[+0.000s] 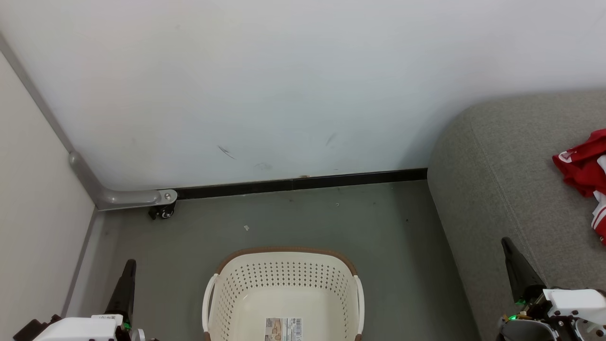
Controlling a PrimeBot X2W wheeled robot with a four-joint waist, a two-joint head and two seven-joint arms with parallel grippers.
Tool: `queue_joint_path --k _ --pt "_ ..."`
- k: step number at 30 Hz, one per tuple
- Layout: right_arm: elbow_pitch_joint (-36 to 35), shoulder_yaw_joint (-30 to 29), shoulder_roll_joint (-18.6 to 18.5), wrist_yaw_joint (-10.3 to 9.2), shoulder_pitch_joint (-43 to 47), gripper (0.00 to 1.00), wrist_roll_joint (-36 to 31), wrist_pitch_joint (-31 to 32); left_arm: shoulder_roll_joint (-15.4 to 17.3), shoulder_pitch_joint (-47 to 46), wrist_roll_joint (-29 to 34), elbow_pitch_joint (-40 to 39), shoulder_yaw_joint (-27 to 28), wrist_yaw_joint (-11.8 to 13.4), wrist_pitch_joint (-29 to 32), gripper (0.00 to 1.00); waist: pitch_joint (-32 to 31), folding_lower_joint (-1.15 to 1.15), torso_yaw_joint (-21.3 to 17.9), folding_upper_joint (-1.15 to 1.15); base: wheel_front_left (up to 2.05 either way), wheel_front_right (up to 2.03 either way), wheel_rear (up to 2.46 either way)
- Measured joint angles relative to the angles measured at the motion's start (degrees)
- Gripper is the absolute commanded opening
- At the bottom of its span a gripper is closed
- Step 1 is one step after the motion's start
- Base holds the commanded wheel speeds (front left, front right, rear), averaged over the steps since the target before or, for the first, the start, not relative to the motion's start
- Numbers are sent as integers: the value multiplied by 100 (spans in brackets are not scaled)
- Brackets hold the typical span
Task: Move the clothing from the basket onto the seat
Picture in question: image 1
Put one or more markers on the grey fabric sofa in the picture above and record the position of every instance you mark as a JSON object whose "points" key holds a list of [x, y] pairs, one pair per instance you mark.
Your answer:
{"points": [[511, 166]]}

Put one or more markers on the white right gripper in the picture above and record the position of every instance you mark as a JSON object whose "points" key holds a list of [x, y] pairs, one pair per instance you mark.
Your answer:
{"points": [[577, 303]]}

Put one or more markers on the black baseboard strip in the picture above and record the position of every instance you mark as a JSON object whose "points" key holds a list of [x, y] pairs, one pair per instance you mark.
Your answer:
{"points": [[303, 182]]}

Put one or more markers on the barcode label sticker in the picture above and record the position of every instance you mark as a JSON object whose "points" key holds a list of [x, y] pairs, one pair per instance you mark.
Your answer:
{"points": [[284, 329]]}

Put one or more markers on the red shorts white stripe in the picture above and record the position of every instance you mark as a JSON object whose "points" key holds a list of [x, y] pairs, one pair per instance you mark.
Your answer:
{"points": [[584, 166]]}

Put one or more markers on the cream plastic laundry basket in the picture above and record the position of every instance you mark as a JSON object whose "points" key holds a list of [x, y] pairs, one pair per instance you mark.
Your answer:
{"points": [[284, 293]]}

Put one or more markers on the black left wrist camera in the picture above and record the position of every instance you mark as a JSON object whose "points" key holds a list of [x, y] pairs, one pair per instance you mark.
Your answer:
{"points": [[33, 329]]}

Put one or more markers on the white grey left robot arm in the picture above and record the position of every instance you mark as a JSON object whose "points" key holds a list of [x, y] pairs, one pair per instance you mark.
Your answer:
{"points": [[137, 335]]}

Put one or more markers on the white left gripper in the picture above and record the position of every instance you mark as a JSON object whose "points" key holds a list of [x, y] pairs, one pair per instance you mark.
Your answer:
{"points": [[80, 329]]}

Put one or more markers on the black caster wheel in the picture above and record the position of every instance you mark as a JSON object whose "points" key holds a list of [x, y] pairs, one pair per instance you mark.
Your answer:
{"points": [[163, 212]]}

